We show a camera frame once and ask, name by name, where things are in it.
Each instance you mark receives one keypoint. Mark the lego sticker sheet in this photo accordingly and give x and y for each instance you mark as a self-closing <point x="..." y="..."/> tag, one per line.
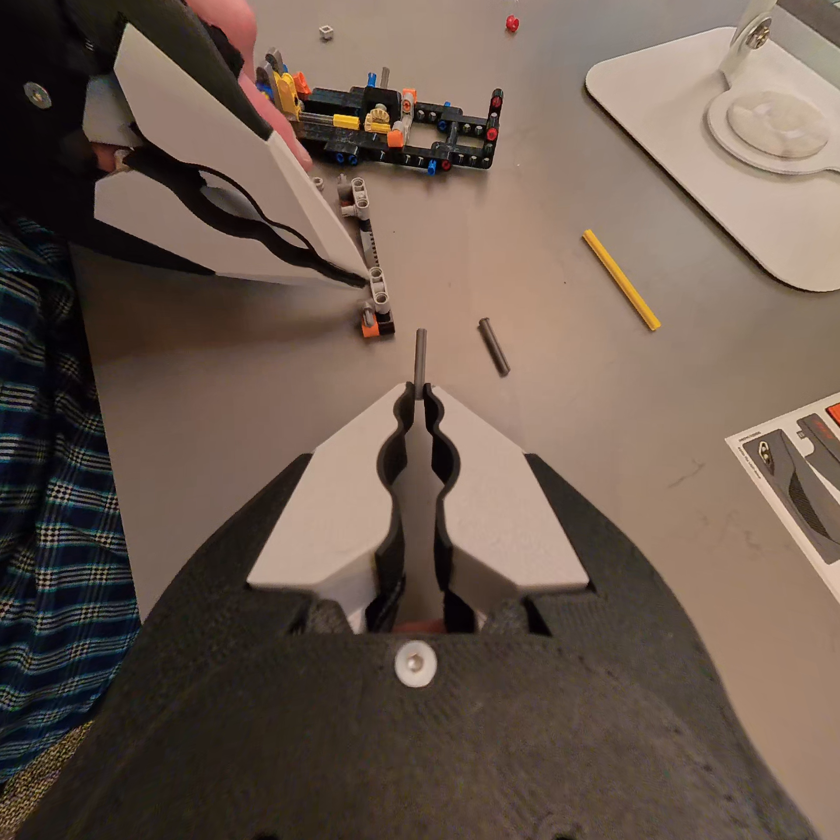
<point x="774" y="472"/>

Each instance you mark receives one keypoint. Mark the black lego chassis frame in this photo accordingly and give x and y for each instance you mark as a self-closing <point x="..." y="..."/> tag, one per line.
<point x="420" y="157"/>

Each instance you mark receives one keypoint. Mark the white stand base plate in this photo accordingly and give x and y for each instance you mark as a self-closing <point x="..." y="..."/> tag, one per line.
<point x="656" y="92"/>

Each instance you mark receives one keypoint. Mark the small black orange lego subassembly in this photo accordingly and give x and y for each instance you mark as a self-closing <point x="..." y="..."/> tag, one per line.
<point x="377" y="328"/>

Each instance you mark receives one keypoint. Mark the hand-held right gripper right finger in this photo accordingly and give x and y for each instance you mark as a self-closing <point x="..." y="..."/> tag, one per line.
<point x="512" y="518"/>

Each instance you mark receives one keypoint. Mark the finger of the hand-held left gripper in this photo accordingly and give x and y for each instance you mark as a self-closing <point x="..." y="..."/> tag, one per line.
<point x="164" y="223"/>
<point x="216" y="131"/>

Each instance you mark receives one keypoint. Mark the yellow lego axle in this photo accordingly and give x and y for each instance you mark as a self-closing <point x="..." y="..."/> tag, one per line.
<point x="620" y="279"/>

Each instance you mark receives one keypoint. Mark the white stand strut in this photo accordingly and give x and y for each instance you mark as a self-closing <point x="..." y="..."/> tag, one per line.
<point x="748" y="39"/>

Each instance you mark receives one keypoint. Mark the light grey lego connector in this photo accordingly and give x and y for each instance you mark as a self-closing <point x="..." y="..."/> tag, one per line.
<point x="358" y="197"/>
<point x="379" y="289"/>

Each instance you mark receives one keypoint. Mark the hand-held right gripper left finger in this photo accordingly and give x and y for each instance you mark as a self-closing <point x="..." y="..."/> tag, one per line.
<point x="321" y="518"/>

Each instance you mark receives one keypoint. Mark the person's left hand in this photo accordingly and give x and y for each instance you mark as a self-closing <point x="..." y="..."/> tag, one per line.
<point x="229" y="19"/>

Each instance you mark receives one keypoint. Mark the dark grey lego axle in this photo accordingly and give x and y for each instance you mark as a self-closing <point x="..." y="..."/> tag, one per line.
<point x="493" y="346"/>
<point x="421" y="361"/>

